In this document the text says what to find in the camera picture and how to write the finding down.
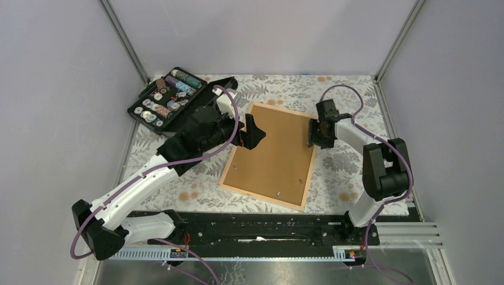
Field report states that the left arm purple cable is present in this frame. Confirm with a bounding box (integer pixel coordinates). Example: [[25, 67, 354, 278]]
[[69, 84, 241, 261]]

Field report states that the brown thread spool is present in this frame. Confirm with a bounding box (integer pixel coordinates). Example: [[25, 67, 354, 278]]
[[155, 78, 169, 94]]

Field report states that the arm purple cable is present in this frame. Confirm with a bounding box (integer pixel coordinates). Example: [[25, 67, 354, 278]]
[[69, 84, 241, 261], [319, 84, 414, 285]]

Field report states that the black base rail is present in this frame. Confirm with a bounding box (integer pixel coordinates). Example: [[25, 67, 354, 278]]
[[166, 210, 380, 255]]

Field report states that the grey slotted cable duct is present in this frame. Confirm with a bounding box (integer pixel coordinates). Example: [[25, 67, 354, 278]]
[[110, 247, 356, 262]]

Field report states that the right aluminium corner post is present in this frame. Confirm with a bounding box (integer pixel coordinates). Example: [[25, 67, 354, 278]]
[[374, 0, 426, 84]]

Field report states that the purple thread spool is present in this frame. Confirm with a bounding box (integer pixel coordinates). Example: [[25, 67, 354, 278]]
[[165, 75, 182, 90]]

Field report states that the left aluminium corner post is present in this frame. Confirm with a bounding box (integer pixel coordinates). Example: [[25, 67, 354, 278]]
[[98, 0, 150, 85]]

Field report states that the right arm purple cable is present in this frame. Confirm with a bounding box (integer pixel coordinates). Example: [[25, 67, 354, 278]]
[[319, 84, 414, 285]]

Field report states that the brown frame backing board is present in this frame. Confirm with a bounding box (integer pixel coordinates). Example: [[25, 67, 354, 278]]
[[222, 106, 316, 207]]

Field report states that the black sewing kit case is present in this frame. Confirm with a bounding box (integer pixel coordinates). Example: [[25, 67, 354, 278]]
[[127, 67, 238, 135]]

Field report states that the aluminium corner post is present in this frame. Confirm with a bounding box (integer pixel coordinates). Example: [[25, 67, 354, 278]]
[[374, 0, 426, 84], [98, 0, 150, 85]]

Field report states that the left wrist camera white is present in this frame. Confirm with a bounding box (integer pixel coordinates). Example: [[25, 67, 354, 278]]
[[212, 87, 239, 119]]

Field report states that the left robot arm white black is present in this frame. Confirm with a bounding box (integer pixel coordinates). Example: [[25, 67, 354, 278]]
[[71, 106, 266, 261]]

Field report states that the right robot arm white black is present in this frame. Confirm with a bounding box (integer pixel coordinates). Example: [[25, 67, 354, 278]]
[[307, 100, 413, 245]]

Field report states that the wooden picture frame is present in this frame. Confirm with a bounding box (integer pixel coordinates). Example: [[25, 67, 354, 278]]
[[218, 102, 320, 213]]

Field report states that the teal thread spool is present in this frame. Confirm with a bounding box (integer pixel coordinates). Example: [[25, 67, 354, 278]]
[[171, 69, 202, 89]]

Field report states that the floral patterned table mat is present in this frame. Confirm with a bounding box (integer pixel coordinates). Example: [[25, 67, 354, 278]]
[[138, 75, 388, 214]]

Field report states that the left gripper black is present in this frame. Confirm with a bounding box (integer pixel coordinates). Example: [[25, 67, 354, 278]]
[[200, 106, 266, 153]]

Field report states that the light blue thread spool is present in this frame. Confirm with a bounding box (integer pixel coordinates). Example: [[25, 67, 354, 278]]
[[175, 81, 196, 95]]

